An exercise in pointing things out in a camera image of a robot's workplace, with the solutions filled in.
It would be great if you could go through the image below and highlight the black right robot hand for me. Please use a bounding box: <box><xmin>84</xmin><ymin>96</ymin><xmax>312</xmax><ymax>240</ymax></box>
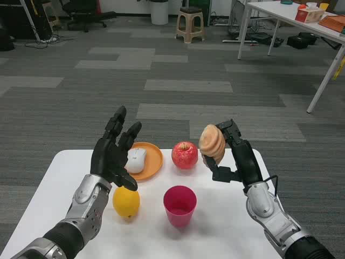
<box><xmin>203</xmin><ymin>118</ymin><xmax>264</xmax><ymax>191</ymax></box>

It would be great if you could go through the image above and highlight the beige plastic stool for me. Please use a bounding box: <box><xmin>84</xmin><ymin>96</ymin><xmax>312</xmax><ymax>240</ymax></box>
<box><xmin>175</xmin><ymin>6</ymin><xmax>205</xmax><ymax>44</ymax></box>

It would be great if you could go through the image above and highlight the orange plate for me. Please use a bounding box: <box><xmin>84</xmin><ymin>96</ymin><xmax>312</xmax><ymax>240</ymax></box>
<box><xmin>125</xmin><ymin>141</ymin><xmax>164</xmax><ymax>181</ymax></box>

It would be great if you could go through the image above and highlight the white side table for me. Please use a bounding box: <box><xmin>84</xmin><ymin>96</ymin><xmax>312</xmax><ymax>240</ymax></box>
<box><xmin>237</xmin><ymin>0</ymin><xmax>345</xmax><ymax>114</ymax></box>

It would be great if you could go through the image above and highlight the pink plastic cup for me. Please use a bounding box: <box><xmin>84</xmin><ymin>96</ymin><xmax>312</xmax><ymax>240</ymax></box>
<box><xmin>163</xmin><ymin>185</ymin><xmax>198</xmax><ymax>230</ymax></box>

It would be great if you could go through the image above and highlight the orange wooden tray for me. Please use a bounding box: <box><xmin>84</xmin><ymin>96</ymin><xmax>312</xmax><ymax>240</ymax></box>
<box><xmin>318</xmin><ymin>15</ymin><xmax>345</xmax><ymax>33</ymax></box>

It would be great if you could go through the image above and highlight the black case on floor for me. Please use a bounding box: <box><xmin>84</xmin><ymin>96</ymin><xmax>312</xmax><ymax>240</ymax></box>
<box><xmin>246</xmin><ymin>32</ymin><xmax>284</xmax><ymax>48</ymax></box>

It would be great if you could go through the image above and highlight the black bag on floor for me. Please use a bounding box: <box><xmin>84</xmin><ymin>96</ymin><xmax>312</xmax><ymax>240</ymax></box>
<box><xmin>286</xmin><ymin>32</ymin><xmax>318</xmax><ymax>50</ymax></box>

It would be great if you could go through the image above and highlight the black office chair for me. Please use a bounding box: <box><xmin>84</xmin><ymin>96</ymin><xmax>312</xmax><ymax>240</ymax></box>
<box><xmin>59</xmin><ymin>0</ymin><xmax>118</xmax><ymax>33</ymax></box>

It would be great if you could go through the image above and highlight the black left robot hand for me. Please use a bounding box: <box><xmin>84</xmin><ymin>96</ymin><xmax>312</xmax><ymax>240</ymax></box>
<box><xmin>89</xmin><ymin>105</ymin><xmax>142</xmax><ymax>192</ymax></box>

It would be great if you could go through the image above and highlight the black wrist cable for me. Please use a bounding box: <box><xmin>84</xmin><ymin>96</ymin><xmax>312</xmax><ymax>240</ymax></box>
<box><xmin>263</xmin><ymin>175</ymin><xmax>279</xmax><ymax>195</ymax></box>

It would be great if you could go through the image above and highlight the white metal rack leg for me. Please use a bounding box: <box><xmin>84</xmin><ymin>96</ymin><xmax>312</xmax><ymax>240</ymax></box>
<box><xmin>19</xmin><ymin>0</ymin><xmax>42</xmax><ymax>43</ymax></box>

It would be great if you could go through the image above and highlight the yellow lemon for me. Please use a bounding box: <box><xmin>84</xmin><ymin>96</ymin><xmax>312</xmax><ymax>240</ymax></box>
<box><xmin>112</xmin><ymin>185</ymin><xmax>141</xmax><ymax>219</ymax></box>

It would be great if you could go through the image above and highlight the red tissue box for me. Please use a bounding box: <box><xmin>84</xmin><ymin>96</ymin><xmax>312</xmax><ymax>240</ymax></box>
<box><xmin>294</xmin><ymin>6</ymin><xmax>326</xmax><ymax>24</ymax></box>

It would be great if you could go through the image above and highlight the white computer mouse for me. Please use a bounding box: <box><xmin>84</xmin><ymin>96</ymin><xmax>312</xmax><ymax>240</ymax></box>
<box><xmin>125</xmin><ymin>147</ymin><xmax>148</xmax><ymax>174</ymax></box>

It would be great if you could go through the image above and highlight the red apple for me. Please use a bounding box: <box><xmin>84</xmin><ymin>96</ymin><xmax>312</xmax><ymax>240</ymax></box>
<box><xmin>171</xmin><ymin>141</ymin><xmax>199</xmax><ymax>170</ymax></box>

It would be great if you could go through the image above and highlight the tan ridged bread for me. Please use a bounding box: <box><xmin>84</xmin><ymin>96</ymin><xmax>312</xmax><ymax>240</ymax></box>
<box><xmin>198</xmin><ymin>124</ymin><xmax>226</xmax><ymax>165</ymax></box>

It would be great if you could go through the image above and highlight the white trash bin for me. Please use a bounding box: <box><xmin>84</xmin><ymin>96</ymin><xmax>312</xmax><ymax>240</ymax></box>
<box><xmin>149</xmin><ymin>0</ymin><xmax>169</xmax><ymax>25</ymax></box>

